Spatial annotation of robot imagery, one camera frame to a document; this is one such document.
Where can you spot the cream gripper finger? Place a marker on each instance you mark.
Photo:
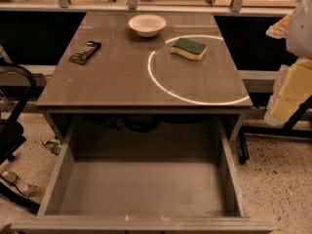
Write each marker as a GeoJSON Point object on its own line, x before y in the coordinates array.
{"type": "Point", "coordinates": [292, 87]}
{"type": "Point", "coordinates": [279, 30]}

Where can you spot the green and yellow sponge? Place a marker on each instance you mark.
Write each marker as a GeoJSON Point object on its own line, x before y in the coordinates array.
{"type": "Point", "coordinates": [189, 49]}

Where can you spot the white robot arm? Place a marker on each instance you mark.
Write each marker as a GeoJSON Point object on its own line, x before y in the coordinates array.
{"type": "Point", "coordinates": [299, 39]}

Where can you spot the black rxbar chocolate wrapper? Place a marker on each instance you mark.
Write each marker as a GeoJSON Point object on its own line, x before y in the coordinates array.
{"type": "Point", "coordinates": [82, 55]}

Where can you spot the black chair base right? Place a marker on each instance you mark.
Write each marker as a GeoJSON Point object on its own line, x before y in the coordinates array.
{"type": "Point", "coordinates": [287, 130]}

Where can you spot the white bowl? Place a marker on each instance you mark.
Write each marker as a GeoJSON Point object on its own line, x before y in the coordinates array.
{"type": "Point", "coordinates": [147, 25]}

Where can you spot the open grey drawer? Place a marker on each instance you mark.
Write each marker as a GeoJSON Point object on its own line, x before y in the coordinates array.
{"type": "Point", "coordinates": [178, 179]}

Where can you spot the green crumpled wrapper on floor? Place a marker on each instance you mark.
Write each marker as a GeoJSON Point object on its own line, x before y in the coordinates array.
{"type": "Point", "coordinates": [53, 145]}

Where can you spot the black office chair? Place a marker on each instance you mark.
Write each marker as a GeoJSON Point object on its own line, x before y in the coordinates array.
{"type": "Point", "coordinates": [11, 131]}

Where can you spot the plastic bottle on floor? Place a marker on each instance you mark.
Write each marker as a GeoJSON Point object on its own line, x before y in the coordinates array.
{"type": "Point", "coordinates": [19, 184]}

